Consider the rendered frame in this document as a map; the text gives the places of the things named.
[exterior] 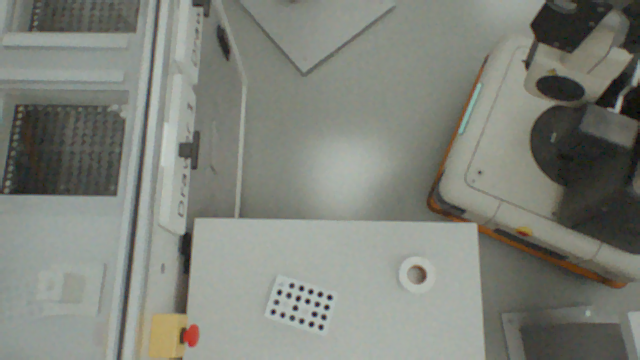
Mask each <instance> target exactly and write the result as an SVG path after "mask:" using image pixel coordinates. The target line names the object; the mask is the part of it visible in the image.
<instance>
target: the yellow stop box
mask: <svg viewBox="0 0 640 360"><path fill-rule="evenodd" d="M187 325H188V315H187V314H175V313H155V315H154V316H153V321H152V332H150V342H149V354H148V355H149V357H150V358H176V357H180V356H184V355H185V353H186V342H185V340H184V335H185V330H186V329H187Z"/></svg>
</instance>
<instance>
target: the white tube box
mask: <svg viewBox="0 0 640 360"><path fill-rule="evenodd" d="M281 279H283V280H285V282H286V284H285V285H284V286H282V285H280V284H279V281H280V280H281ZM338 295H339V293H337V292H333V291H330V290H326V288H323V287H319V286H316V285H313V284H309V283H306V282H302V281H299V280H296V279H292V278H289V277H285V276H282V275H279V274H278V276H276V279H275V282H274V285H273V288H272V292H271V296H270V299H269V302H268V306H267V309H266V312H265V315H264V317H267V318H270V319H273V320H276V322H281V323H284V324H287V325H290V326H293V327H297V328H300V329H303V330H307V331H310V332H314V333H317V334H320V335H323V336H326V334H327V331H328V328H330V324H331V320H332V316H333V313H334V309H335V306H336V301H337V298H338ZM285 301H286V302H288V303H289V307H288V308H287V309H284V308H283V306H282V304H283V302H285ZM303 308H306V309H307V310H308V313H307V314H302V312H301V311H302V309H303Z"/></svg>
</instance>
